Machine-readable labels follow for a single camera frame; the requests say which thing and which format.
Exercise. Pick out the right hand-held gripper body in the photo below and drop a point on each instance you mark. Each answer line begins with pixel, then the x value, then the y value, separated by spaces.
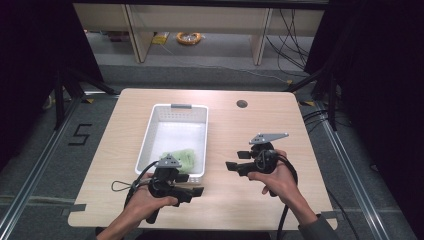
pixel 265 160

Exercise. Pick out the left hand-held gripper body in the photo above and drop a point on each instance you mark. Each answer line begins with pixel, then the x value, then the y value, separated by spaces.
pixel 166 186

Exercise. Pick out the plain green fleece mitten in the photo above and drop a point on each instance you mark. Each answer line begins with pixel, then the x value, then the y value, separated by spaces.
pixel 186 158

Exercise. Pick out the white plastic basket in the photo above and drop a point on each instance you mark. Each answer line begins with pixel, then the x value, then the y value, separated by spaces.
pixel 176 136

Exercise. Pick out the person's left hand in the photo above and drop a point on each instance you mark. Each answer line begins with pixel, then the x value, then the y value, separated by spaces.
pixel 143 203

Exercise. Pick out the person's right hand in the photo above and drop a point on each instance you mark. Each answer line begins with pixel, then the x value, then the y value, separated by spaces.
pixel 283 183

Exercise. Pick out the round grey table grommet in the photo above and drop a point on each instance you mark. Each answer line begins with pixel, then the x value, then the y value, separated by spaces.
pixel 242 103

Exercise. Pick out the grey tape strip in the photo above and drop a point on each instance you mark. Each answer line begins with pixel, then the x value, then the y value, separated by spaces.
pixel 75 209
pixel 330 214

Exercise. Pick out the black metal stand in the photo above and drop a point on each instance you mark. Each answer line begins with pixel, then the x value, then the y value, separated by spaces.
pixel 59 100
pixel 331 100

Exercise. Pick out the black curtain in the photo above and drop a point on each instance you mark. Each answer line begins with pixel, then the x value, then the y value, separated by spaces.
pixel 33 66
pixel 383 83

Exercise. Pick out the yellow packet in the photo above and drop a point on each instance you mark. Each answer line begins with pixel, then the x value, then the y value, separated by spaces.
pixel 160 39

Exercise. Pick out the light wooden shelf unit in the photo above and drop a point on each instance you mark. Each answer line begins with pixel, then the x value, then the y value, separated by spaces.
pixel 200 20

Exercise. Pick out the aluminium floor rail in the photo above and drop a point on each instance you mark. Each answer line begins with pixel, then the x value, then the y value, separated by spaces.
pixel 350 173
pixel 40 160

